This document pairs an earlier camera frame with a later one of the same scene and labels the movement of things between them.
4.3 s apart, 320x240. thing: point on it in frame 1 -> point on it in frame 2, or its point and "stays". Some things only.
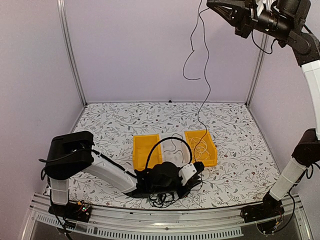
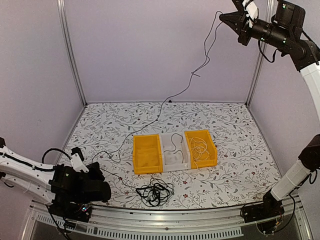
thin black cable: x=189 y=55 -> x=166 y=100
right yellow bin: x=203 y=148 stays
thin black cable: x=176 y=146 stays
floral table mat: x=244 y=173 stays
